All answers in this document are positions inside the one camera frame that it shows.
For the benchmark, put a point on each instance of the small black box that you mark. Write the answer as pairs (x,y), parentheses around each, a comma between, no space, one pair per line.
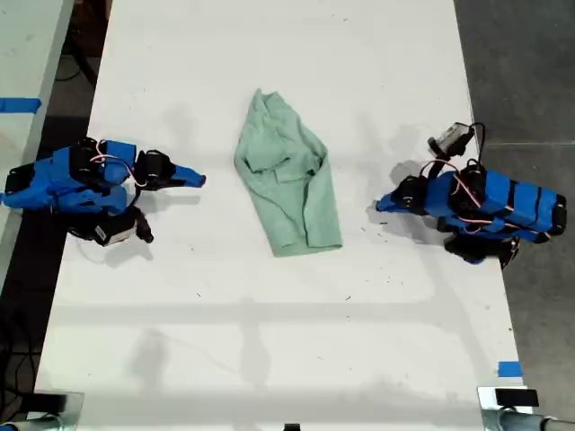
(48,401)
(515,397)

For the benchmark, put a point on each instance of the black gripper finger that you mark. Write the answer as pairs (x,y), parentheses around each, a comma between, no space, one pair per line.
(173,184)

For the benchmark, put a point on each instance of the black camera stalk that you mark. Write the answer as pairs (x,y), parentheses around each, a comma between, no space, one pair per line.
(436,169)

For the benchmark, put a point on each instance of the pale green T-shirt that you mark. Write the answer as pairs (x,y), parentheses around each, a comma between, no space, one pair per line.
(292,197)

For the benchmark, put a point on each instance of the long blue tape strip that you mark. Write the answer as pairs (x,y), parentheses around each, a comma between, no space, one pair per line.
(20,104)

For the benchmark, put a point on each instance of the black camera box with label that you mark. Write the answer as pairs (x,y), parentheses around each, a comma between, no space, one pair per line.
(114,232)

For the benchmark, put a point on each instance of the blue and black robot arm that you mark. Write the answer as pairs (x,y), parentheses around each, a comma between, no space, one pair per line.
(507,202)
(58,177)

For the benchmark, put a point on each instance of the white side table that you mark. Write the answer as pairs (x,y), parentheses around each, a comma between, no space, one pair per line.
(22,54)

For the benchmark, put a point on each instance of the short blue tape piece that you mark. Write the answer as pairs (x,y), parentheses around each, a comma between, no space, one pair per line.
(510,369)

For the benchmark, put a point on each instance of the black and grey camera box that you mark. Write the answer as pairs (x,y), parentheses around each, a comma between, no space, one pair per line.
(451,138)

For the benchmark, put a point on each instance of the grey metal pipe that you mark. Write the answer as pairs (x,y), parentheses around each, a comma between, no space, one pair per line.
(521,422)

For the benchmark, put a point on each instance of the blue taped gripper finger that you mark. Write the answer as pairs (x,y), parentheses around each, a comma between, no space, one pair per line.
(390,208)
(391,197)
(191,176)

